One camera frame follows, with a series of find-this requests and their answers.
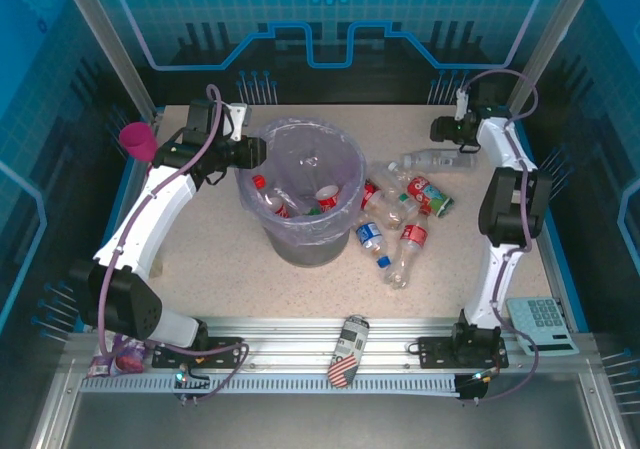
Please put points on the clear bottle grey label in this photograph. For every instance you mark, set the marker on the clear bottle grey label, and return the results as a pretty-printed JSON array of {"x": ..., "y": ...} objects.
[{"x": 440, "y": 160}]

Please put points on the green and red can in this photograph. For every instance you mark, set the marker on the green and red can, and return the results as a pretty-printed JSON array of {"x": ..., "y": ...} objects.
[{"x": 425, "y": 191}]

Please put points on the crushed clear bottle white cap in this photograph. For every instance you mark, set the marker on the crushed clear bottle white cap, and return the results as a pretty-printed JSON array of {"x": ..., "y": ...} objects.
[{"x": 387, "y": 176}]

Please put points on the clear bottle green cap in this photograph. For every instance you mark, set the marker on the clear bottle green cap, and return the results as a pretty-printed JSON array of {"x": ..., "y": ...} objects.
[{"x": 402, "y": 198}]

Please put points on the purple plastic bin liner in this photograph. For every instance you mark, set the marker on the purple plastic bin liner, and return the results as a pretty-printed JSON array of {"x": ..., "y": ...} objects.
[{"x": 350, "y": 169}]

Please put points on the grey plastic bin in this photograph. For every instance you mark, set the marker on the grey plastic bin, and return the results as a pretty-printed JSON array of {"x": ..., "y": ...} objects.
[{"x": 310, "y": 251}]

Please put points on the clear bottle blue label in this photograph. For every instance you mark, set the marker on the clear bottle blue label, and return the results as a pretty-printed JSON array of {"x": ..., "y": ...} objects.
[{"x": 370, "y": 234}]

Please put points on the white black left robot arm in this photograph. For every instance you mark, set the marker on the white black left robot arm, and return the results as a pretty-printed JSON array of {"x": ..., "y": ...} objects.
[{"x": 150, "y": 209}]

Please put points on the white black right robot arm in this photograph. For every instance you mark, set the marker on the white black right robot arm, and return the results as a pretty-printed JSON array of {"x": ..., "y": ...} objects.
[{"x": 492, "y": 279}]

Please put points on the pink plastic cup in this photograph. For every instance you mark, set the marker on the pink plastic cup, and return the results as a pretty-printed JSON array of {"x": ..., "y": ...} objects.
[{"x": 137, "y": 141}]

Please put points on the clear bottle brown residue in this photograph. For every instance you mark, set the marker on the clear bottle brown residue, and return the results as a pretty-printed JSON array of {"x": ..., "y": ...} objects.
[{"x": 387, "y": 214}]

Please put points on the pale blue calculator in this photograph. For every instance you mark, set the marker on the pale blue calculator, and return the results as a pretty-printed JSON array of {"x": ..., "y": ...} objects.
[{"x": 542, "y": 319}]

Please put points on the flag print can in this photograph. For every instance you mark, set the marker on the flag print can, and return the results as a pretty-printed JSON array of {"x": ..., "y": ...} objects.
[{"x": 347, "y": 354}]

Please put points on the purple snack bag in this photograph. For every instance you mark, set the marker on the purple snack bag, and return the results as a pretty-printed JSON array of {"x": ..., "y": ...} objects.
[{"x": 122, "y": 361}]

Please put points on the grey metal shelf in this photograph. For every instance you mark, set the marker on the grey metal shelf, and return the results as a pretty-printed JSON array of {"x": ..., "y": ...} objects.
[{"x": 320, "y": 419}]

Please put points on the aluminium frame post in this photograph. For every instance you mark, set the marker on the aluminium frame post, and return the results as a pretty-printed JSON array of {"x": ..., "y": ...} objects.
[
  {"x": 110, "y": 44},
  {"x": 555, "y": 34}
]

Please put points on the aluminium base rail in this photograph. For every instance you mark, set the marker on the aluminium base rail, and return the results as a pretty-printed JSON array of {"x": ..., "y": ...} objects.
[{"x": 290, "y": 339}]

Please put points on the black connector bracket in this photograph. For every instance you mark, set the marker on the black connector bracket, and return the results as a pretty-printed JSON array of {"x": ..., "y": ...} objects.
[
  {"x": 190, "y": 381},
  {"x": 472, "y": 386}
]

